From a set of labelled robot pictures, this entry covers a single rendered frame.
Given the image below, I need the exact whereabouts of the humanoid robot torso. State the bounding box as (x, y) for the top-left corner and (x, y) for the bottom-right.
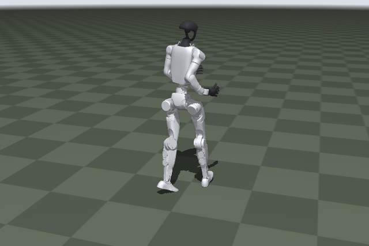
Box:
(170, 41), (198, 109)

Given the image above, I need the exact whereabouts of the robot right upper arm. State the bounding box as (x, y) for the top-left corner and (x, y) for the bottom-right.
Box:
(184, 48), (205, 83)

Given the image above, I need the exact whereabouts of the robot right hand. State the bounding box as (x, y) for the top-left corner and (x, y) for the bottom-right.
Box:
(203, 83), (219, 97)

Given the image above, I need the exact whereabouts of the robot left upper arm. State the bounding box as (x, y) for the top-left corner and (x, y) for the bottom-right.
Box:
(163, 45), (174, 77)

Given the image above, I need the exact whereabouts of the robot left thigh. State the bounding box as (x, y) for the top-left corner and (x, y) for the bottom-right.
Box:
(161, 98), (180, 150)

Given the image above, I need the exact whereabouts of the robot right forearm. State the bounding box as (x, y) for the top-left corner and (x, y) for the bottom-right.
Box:
(189, 75), (209, 95)

